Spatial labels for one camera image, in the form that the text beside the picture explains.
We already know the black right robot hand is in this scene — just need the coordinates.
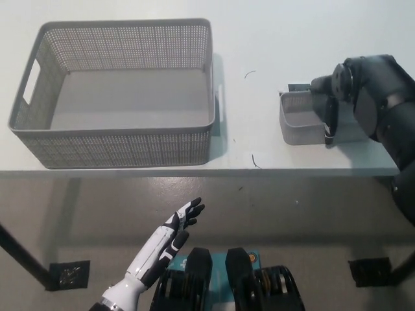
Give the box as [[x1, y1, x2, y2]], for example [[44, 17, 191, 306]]
[[309, 74, 341, 148]]

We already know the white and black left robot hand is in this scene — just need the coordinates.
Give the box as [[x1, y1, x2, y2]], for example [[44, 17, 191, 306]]
[[101, 196, 206, 308]]

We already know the small grey perforated basket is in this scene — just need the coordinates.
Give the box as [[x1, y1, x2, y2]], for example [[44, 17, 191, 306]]
[[279, 90, 370, 146]]

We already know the black tape patch on table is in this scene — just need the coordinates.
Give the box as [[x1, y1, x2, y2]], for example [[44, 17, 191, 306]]
[[287, 83, 313, 93]]

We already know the large grey perforated basket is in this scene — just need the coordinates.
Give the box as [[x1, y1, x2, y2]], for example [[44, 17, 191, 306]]
[[8, 17, 217, 169]]

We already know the black table leg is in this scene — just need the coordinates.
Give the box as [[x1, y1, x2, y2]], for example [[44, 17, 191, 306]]
[[0, 222, 54, 291], [390, 242, 415, 286]]

